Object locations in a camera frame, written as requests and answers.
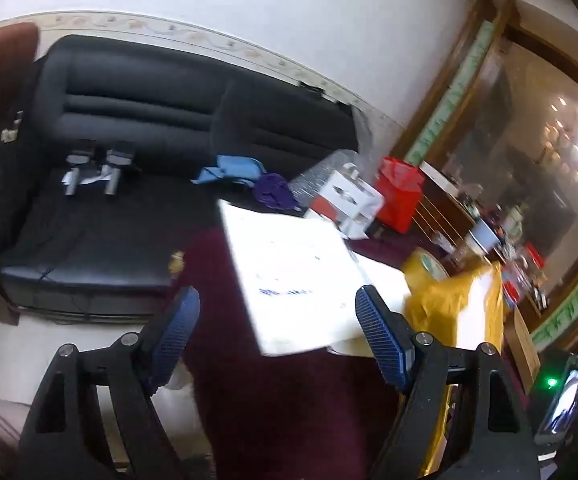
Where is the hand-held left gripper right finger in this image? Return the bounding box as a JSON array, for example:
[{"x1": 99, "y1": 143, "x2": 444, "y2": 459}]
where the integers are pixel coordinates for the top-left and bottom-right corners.
[{"x1": 354, "y1": 284, "x2": 540, "y2": 480}]

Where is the blue cloth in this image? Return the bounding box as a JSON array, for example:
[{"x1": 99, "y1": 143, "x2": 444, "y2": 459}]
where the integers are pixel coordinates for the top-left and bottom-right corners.
[{"x1": 191, "y1": 154, "x2": 266, "y2": 187}]

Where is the cardboard box lid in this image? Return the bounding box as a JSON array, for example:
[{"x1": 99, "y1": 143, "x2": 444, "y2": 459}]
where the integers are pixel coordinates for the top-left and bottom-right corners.
[{"x1": 506, "y1": 304, "x2": 541, "y2": 392}]

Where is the white foam board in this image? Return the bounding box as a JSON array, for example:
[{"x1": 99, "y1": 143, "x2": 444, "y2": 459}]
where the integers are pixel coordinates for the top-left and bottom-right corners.
[{"x1": 218, "y1": 199, "x2": 411, "y2": 359}]

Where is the maroon tablecloth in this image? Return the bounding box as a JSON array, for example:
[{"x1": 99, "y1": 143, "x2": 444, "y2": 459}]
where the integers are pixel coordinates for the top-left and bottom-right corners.
[{"x1": 178, "y1": 224, "x2": 470, "y2": 480}]

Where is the red gift bag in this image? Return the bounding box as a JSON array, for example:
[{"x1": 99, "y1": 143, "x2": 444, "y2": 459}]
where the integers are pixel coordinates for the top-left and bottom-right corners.
[{"x1": 375, "y1": 156, "x2": 427, "y2": 234}]

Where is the wood-framed mirror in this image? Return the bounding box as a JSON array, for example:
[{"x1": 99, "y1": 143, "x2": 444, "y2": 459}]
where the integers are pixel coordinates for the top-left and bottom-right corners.
[{"x1": 391, "y1": 0, "x2": 578, "y2": 361}]

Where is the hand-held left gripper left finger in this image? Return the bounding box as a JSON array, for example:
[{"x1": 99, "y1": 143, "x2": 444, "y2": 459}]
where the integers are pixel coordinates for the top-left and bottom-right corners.
[{"x1": 19, "y1": 285, "x2": 202, "y2": 480}]

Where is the light blue cup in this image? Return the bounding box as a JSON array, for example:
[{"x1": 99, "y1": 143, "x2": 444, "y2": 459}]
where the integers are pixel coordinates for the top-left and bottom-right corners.
[{"x1": 468, "y1": 220, "x2": 496, "y2": 249}]

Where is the yellow tray with white lining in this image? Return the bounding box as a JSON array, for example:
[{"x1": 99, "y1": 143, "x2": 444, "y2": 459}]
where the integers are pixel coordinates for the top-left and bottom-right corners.
[{"x1": 400, "y1": 260, "x2": 508, "y2": 479}]

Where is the black sofa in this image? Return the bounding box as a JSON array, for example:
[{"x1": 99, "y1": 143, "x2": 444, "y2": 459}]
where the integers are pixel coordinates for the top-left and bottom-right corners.
[{"x1": 0, "y1": 35, "x2": 365, "y2": 321}]

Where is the grey seat buckle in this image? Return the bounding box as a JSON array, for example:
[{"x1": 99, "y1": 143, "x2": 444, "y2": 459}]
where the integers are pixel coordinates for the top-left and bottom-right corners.
[
  {"x1": 63, "y1": 141, "x2": 96, "y2": 199},
  {"x1": 100, "y1": 146, "x2": 138, "y2": 199}
]

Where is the purple cloth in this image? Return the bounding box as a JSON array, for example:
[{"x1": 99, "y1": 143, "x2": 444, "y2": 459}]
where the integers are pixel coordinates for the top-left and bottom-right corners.
[{"x1": 250, "y1": 172, "x2": 301, "y2": 212}]

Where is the yellow tape roll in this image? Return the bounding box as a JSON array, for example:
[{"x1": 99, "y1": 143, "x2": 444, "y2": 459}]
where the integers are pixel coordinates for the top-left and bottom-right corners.
[{"x1": 403, "y1": 246, "x2": 451, "y2": 282}]

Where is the white cardboard box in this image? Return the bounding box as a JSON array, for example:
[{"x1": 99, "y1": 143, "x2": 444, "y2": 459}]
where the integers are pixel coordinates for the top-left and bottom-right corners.
[{"x1": 310, "y1": 169, "x2": 386, "y2": 239}]

